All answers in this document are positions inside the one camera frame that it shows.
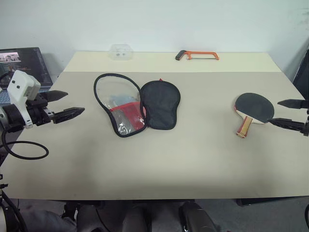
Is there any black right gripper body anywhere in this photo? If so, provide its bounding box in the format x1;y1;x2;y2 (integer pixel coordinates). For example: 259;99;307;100
299;108;309;137

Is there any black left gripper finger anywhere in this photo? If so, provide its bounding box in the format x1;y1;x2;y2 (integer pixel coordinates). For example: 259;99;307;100
51;107;85;125
45;90;69;102

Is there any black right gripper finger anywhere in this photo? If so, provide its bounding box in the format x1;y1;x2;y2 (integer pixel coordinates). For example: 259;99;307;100
277;98;309;109
267;117;306;132

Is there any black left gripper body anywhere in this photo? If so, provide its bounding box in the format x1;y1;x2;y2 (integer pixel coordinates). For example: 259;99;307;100
25;93;55;128

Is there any black table tennis paddle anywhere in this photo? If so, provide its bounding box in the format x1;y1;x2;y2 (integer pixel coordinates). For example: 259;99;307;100
233;92;275;140

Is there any black red paddle case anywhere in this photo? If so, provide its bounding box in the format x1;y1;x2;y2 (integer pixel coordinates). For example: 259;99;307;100
93;73;182;139

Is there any black chair back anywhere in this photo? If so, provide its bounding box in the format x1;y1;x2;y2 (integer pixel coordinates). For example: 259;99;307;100
293;38;309;100

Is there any open laptop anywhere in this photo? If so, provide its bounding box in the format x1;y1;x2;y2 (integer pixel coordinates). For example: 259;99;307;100
0;47;53;106

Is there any clear plastic box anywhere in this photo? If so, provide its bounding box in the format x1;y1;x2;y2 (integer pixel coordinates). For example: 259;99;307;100
108;43;135;61

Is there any dark rounded shape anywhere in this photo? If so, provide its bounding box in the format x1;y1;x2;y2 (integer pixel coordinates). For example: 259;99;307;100
122;204;152;232
180;200;219;232

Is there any orange hacksaw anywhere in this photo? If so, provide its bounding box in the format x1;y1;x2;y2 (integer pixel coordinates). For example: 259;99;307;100
175;50;220;61

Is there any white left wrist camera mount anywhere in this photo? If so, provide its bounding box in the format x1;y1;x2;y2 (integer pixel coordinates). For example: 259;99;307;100
6;70;42;129

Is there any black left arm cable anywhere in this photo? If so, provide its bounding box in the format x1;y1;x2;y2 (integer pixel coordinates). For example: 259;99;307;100
1;127;49;160

